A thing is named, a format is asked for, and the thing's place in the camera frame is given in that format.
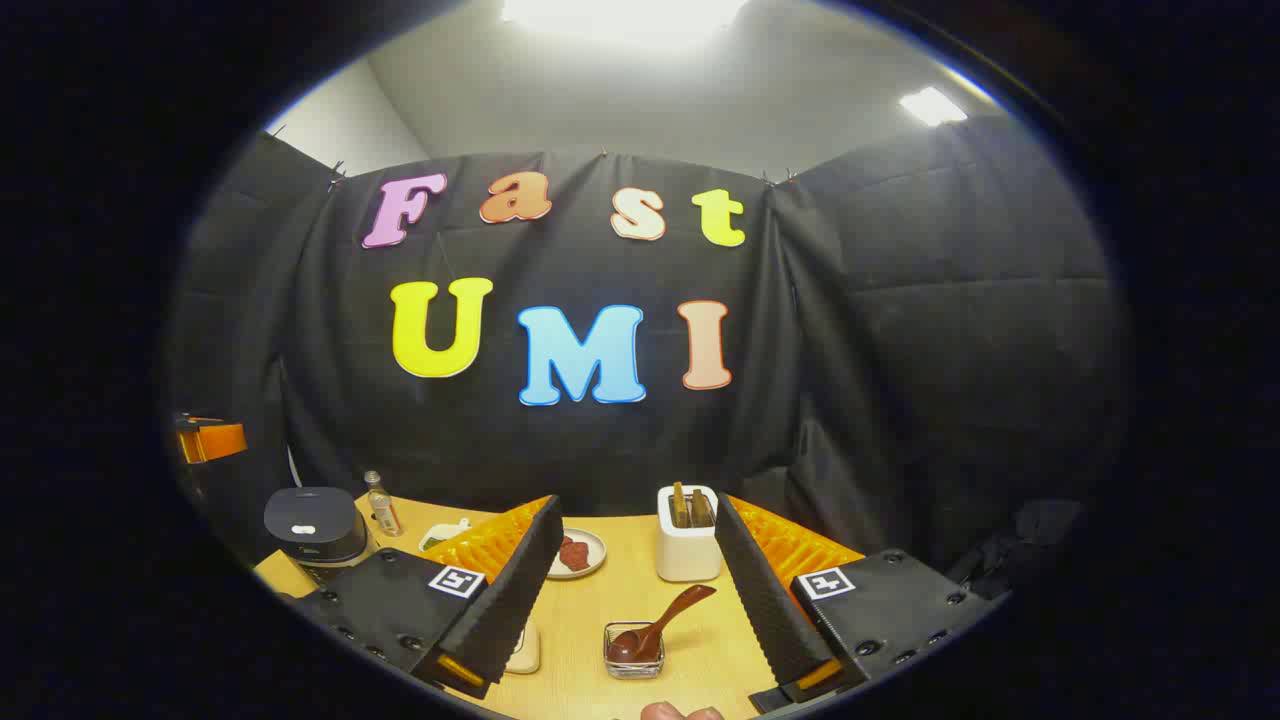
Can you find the round white plate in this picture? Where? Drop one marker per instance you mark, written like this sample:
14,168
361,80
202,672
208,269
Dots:
594,545

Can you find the dark-lidded cream rice cooker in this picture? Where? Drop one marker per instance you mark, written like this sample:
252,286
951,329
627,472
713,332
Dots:
310,525

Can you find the white divided bean dish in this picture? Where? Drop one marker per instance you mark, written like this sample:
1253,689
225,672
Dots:
440,537

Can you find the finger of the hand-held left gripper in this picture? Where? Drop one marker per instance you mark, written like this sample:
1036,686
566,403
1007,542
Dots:
215,442

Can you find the ceiling light panel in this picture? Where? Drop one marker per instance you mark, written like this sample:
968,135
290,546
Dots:
625,15
932,105

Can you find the dark brown wooden spoon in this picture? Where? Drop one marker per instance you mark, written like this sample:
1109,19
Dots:
640,640

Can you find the small square glass bowl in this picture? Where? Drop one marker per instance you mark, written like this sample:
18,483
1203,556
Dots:
635,671

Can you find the small clear glass bottle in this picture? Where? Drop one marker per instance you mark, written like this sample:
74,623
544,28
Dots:
383,515

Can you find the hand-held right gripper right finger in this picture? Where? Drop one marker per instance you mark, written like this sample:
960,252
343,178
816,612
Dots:
765,610

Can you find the white chopstick holder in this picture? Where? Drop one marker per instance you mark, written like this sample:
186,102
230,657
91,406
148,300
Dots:
688,555

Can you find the white square rice box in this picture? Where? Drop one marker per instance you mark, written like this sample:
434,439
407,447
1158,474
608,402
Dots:
525,655

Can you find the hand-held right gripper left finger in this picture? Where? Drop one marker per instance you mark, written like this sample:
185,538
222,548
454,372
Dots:
515,600

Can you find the reddish brown meat piece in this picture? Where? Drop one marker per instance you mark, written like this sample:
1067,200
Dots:
579,562
568,546

